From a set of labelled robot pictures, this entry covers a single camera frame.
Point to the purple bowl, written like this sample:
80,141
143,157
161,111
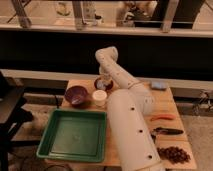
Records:
76,95

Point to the black chair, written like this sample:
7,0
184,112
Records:
12,116

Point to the green plastic tray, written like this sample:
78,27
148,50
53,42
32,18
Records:
74,135

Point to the orange handled tool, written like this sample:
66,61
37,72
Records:
163,116

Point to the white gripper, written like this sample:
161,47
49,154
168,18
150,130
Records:
105,76

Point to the white lidded container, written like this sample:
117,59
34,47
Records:
99,97

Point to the small blue towel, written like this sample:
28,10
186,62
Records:
101,86

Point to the red bowl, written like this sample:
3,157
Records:
108,87

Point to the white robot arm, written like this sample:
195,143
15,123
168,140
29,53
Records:
126,108

